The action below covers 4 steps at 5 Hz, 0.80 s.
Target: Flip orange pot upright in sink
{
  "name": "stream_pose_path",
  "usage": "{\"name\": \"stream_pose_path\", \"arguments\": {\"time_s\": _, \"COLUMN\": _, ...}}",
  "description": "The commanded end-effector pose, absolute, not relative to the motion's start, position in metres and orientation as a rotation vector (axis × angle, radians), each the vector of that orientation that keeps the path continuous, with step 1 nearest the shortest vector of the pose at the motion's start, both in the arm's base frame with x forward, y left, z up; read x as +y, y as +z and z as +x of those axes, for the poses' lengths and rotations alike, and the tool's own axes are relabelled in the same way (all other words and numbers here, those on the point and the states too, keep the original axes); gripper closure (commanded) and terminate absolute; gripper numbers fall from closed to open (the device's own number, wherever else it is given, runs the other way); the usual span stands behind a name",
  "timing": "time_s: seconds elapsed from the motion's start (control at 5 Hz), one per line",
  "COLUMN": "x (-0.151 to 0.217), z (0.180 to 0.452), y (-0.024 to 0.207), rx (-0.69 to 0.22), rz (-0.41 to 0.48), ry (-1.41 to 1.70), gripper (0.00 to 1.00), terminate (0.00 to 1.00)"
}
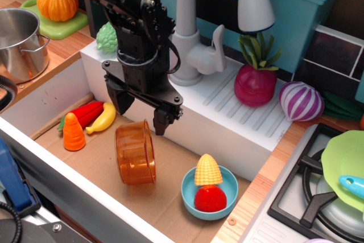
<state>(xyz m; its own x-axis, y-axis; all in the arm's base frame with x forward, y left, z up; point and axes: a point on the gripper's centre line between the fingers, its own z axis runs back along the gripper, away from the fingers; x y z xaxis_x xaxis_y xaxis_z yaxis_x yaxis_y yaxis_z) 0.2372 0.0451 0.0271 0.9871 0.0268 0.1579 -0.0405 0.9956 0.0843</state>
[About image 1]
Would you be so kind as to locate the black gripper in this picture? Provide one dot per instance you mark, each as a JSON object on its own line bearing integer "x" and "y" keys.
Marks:
{"x": 128, "y": 78}

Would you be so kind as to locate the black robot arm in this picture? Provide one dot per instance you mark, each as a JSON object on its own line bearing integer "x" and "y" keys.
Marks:
{"x": 142, "y": 28}

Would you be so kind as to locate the orange translucent plastic pot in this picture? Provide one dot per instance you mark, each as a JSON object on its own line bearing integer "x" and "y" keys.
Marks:
{"x": 135, "y": 153}

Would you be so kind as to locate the white toy sink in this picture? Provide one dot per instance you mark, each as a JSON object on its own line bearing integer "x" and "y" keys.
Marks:
{"x": 86, "y": 184}

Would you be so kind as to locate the stainless steel pot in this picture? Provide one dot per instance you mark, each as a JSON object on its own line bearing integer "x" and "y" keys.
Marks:
{"x": 24, "y": 54}

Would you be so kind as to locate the yellow toy banana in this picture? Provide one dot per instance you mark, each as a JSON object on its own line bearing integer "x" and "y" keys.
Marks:
{"x": 104, "y": 120}

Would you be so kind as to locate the red toy pepper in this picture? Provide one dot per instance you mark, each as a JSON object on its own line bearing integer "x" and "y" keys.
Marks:
{"x": 87, "y": 113}

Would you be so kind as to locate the orange toy carrot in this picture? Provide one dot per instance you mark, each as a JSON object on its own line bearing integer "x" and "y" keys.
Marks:
{"x": 73, "y": 135}

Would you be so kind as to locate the green toy artichoke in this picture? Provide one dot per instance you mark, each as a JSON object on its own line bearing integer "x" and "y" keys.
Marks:
{"x": 106, "y": 38}

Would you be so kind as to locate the yellow toy corn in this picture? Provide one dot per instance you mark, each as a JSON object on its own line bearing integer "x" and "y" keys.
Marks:
{"x": 207, "y": 172}

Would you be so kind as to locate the red toy tomato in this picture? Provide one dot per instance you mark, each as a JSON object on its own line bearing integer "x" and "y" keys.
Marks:
{"x": 210, "y": 199}

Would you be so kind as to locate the magenta toy beet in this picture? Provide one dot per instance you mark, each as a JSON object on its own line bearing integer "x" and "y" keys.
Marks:
{"x": 255, "y": 82}

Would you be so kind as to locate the light blue bowl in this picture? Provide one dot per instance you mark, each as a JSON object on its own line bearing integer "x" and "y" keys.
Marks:
{"x": 189, "y": 190}

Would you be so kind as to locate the green cutting board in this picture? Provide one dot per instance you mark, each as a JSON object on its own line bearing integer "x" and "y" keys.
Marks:
{"x": 57, "y": 30}

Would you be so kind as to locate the orange toy pumpkin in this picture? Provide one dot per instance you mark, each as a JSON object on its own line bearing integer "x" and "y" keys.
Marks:
{"x": 58, "y": 10}

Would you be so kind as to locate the grey toy faucet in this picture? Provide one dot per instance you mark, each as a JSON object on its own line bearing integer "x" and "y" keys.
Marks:
{"x": 195, "y": 59}

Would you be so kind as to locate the blue clamp block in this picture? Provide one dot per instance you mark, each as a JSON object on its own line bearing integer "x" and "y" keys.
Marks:
{"x": 12, "y": 182}

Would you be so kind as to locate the purple white toy onion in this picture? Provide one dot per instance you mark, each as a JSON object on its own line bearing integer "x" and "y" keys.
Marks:
{"x": 300, "y": 102}

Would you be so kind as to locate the dark green toy leaves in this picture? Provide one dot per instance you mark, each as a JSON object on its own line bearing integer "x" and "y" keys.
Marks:
{"x": 339, "y": 107}

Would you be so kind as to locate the teal plastic bin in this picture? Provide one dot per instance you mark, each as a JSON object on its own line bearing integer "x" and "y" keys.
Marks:
{"x": 295, "y": 22}

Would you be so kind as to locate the black stove grate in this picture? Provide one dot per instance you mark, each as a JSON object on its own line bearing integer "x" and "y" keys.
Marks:
{"x": 306, "y": 205}

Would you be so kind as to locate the light green plate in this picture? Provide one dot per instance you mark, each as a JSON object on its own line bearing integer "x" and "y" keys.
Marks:
{"x": 343, "y": 155}

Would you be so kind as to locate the turquoise utensil handle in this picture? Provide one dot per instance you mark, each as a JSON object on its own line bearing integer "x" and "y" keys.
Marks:
{"x": 353, "y": 184}

